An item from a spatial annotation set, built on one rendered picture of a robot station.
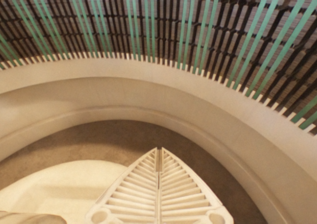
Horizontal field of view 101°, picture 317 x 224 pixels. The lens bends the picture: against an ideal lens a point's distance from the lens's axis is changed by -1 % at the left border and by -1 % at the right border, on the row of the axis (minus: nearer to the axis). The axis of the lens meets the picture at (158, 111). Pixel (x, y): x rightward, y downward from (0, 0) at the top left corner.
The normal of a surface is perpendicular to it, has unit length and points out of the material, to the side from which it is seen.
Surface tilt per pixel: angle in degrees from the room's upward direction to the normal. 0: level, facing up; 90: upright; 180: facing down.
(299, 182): 90
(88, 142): 0
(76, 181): 0
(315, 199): 90
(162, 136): 0
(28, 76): 90
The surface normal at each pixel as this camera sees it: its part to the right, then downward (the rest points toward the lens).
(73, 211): 0.00, -0.69
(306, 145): -0.90, 0.31
